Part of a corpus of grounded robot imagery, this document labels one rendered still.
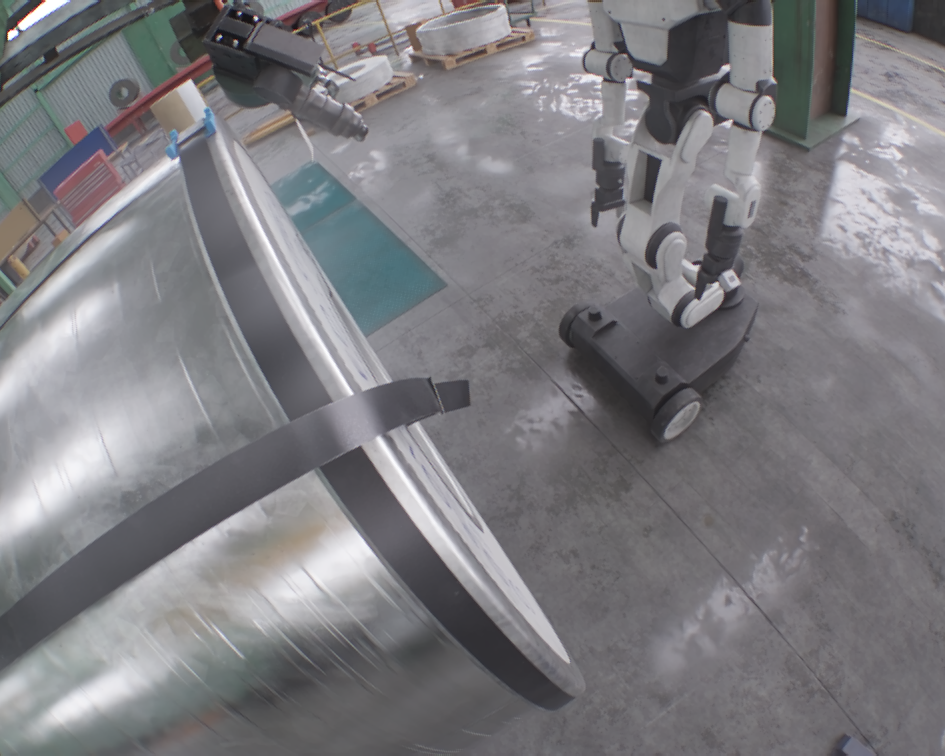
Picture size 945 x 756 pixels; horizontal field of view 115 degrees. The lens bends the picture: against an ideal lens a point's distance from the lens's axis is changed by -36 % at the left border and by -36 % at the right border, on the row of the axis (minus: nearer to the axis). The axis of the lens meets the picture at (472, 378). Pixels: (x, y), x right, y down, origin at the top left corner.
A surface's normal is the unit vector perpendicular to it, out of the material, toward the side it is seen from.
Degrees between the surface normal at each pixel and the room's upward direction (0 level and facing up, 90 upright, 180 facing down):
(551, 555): 0
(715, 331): 0
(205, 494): 34
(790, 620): 0
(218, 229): 23
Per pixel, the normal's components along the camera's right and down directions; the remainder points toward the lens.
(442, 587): 0.23, 0.14
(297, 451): 0.43, -0.43
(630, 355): -0.26, -0.59
